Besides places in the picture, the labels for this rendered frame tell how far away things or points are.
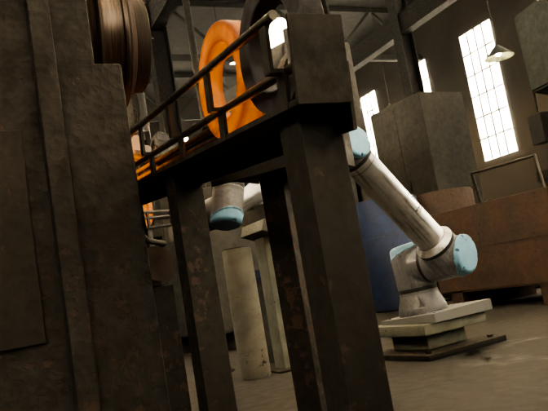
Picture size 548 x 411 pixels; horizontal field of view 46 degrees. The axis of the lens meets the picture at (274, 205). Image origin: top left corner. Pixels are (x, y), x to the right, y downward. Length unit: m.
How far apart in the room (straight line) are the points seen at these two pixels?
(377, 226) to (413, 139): 1.84
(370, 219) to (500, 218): 1.47
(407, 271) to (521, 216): 1.41
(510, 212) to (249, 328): 1.85
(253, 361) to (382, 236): 2.69
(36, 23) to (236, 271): 1.44
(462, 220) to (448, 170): 2.63
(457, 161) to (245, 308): 4.53
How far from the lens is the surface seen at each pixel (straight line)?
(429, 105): 6.76
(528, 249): 3.83
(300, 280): 1.42
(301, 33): 0.78
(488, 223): 3.98
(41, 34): 1.43
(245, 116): 0.97
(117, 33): 1.79
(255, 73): 0.92
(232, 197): 1.79
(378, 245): 5.11
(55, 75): 1.40
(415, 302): 2.53
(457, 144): 6.87
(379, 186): 2.25
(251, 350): 2.59
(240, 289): 2.58
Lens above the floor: 0.35
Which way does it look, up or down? 7 degrees up
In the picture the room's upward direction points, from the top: 10 degrees counter-clockwise
